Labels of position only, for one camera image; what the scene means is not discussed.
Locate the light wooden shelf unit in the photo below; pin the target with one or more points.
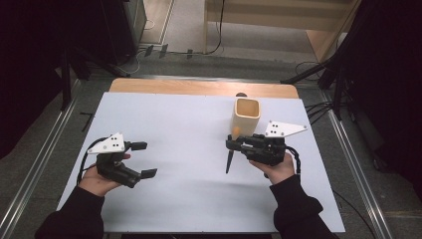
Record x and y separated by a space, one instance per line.
282 16

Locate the dark cabinet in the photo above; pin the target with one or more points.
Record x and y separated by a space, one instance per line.
124 30

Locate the person's left hand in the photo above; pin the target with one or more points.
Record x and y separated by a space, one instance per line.
94 184

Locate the person's right hand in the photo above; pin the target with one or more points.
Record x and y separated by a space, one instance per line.
280 172

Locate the black tripod stand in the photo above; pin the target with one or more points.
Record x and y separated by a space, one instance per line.
335 73

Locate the black curtain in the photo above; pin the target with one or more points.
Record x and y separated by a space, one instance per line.
30 66
391 83

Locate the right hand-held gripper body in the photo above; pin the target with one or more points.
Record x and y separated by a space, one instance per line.
265 151

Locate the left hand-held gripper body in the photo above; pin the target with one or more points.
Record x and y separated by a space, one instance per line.
112 167

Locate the metal floor rail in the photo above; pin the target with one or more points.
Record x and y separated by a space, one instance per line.
358 172
36 166

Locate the cream ceramic square cup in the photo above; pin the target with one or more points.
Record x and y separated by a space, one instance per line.
245 121

